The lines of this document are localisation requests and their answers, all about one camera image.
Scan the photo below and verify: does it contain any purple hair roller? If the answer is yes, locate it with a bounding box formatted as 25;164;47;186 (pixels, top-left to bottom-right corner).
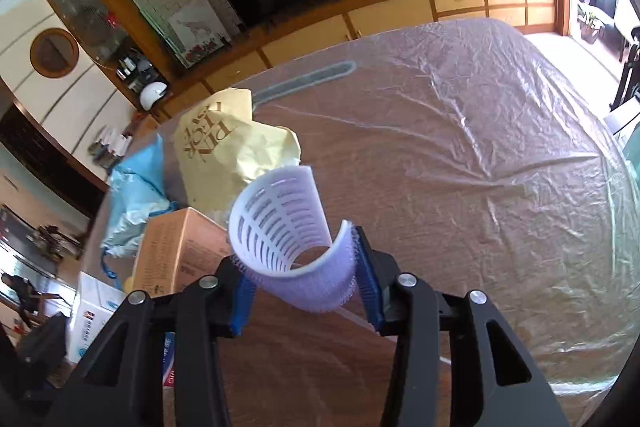
228;166;356;313

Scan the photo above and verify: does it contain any brown cardboard box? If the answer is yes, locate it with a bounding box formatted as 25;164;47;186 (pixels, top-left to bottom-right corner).
131;208;231;297

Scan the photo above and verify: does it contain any white blue carton box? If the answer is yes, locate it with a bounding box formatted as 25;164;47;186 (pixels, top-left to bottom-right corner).
64;270;177;390

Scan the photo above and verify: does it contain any yellow paper bag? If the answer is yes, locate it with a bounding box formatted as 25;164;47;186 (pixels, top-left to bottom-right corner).
174;88;302;228

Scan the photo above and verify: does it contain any clear plastic table cover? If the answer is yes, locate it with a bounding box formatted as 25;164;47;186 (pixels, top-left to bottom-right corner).
79;17;640;427

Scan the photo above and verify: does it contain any stack of books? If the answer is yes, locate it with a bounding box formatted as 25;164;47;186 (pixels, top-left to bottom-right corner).
88;126;132;171

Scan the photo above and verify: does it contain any wooden tv cabinet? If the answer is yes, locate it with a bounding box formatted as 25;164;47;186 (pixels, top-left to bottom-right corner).
152;0;568;122

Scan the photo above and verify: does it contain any blue drawstring bag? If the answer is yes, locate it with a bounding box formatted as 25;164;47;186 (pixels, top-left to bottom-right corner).
100;134;177;287

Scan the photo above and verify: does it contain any round wooden wall mirror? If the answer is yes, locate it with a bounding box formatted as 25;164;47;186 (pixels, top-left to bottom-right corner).
29;28;79;78

